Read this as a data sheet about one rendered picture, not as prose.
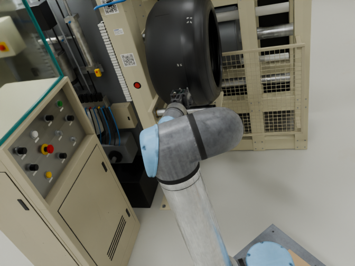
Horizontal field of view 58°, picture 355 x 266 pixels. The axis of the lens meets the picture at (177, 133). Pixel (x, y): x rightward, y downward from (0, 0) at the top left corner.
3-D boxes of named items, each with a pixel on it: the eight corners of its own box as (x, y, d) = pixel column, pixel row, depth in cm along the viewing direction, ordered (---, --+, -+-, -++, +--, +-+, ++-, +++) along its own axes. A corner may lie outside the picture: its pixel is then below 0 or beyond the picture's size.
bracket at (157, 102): (151, 125, 184) (147, 112, 179) (167, 88, 214) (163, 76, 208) (157, 125, 183) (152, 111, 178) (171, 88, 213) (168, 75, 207)
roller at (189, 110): (155, 117, 184) (154, 110, 182) (158, 115, 188) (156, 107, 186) (215, 113, 174) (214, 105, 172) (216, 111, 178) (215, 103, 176)
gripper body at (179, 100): (188, 87, 143) (183, 100, 134) (192, 104, 148) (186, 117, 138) (172, 88, 146) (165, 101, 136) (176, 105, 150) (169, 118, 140)
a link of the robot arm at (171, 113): (160, 144, 128) (151, 123, 123) (167, 128, 138) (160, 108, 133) (181, 142, 124) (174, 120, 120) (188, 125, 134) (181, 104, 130)
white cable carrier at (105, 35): (127, 101, 193) (97, 25, 164) (129, 96, 196) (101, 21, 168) (133, 101, 191) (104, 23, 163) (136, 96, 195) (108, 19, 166)
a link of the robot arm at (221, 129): (242, 92, 71) (217, 122, 138) (188, 110, 71) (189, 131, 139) (259, 142, 70) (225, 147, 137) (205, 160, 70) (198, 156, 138)
